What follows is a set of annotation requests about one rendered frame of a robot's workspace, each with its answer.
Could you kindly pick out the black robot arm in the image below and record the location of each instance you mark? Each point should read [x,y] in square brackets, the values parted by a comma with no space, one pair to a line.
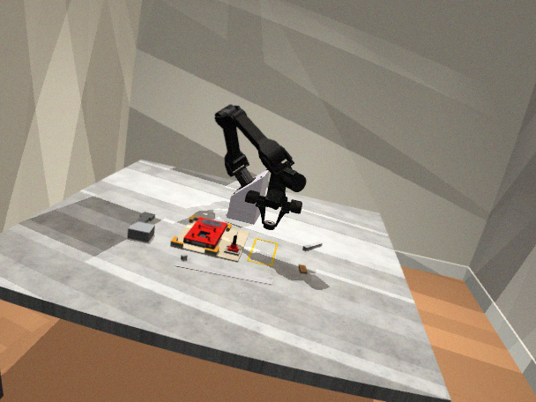
[270,153]

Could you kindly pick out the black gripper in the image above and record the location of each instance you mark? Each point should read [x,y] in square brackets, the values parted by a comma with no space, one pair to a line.
[253,197]

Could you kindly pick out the black and grey wheel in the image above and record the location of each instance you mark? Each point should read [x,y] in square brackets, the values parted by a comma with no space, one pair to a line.
[270,225]

